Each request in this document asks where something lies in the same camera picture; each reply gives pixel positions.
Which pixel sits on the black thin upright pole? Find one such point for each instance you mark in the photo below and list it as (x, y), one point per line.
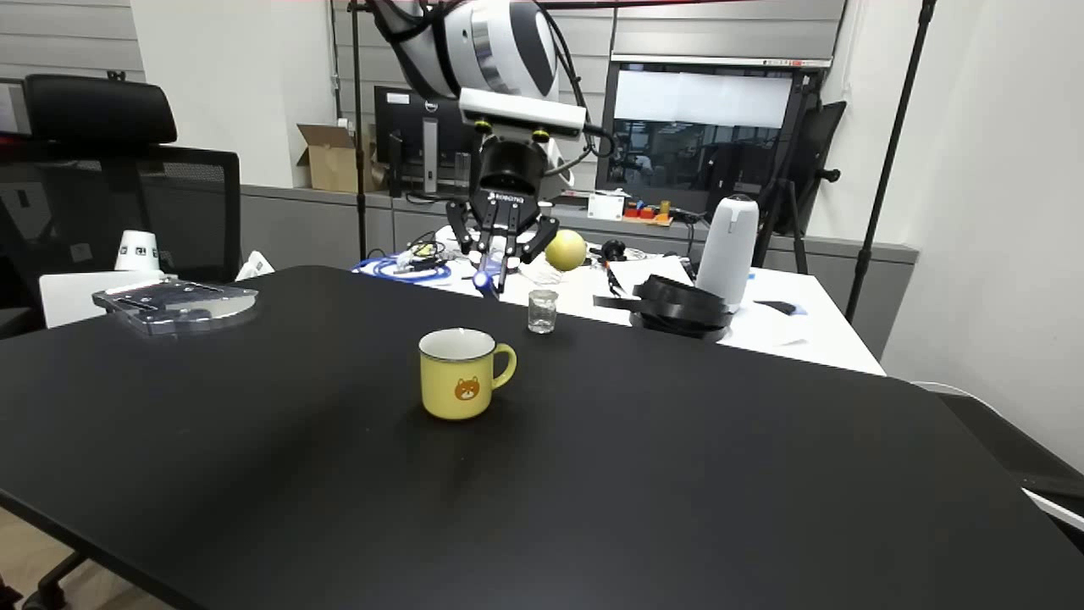
(358, 137)

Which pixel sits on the white wrist mount bar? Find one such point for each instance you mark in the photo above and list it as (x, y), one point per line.
(531, 108)

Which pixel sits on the orange small parts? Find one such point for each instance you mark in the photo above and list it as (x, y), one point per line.
(649, 211)

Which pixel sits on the black office chair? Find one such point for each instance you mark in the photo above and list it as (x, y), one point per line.
(104, 169)

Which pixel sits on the small black computer monitor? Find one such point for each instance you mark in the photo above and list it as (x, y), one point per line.
(400, 148)

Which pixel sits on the white flat box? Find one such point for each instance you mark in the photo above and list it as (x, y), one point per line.
(606, 203)

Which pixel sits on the yellow ball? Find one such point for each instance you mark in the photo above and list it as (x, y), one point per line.
(568, 253)

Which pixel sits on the grey long counter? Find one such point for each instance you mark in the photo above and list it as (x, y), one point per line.
(307, 225)

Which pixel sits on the brown cardboard box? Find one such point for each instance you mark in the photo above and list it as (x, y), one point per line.
(333, 163)

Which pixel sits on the clear plastic plate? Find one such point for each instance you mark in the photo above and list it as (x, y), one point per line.
(180, 306)

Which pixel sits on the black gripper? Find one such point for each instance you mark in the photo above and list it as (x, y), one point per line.
(508, 179)

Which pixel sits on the small clear glass jar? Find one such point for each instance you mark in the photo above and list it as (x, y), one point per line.
(543, 311)

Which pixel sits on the black light stand pole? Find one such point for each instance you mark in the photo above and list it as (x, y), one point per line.
(891, 148)

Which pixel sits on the large dark screen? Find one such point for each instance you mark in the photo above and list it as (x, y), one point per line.
(698, 129)

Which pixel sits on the yellow enamel mug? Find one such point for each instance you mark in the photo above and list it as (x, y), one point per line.
(451, 388)

